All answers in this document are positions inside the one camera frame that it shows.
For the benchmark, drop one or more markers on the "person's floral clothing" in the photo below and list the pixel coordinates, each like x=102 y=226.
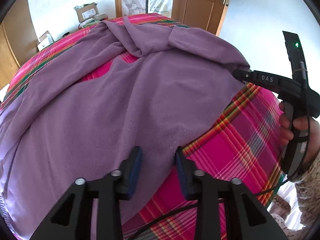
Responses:
x=282 y=215

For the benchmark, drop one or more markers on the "purple fleece pants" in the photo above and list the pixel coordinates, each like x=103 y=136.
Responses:
x=112 y=110

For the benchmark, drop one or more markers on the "person's right hand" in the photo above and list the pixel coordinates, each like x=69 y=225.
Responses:
x=313 y=140

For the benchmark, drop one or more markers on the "wooden wardrobe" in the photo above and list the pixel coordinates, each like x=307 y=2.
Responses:
x=15 y=37

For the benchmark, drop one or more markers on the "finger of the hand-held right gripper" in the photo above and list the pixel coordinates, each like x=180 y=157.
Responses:
x=260 y=78

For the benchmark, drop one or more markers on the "plaid bed sheet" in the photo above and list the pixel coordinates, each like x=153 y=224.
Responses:
x=237 y=142

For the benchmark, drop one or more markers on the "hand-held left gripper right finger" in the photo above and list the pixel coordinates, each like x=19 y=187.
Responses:
x=180 y=172

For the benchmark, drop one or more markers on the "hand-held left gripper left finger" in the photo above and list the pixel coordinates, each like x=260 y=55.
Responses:
x=135 y=170

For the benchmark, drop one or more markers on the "brown cardboard box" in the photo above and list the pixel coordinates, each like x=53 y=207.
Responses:
x=86 y=11

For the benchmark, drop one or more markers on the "wooden door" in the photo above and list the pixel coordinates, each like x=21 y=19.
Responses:
x=200 y=5

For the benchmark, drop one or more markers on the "white box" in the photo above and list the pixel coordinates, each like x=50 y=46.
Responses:
x=45 y=41

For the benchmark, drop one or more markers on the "grey package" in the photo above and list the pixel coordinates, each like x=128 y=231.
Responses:
x=100 y=17

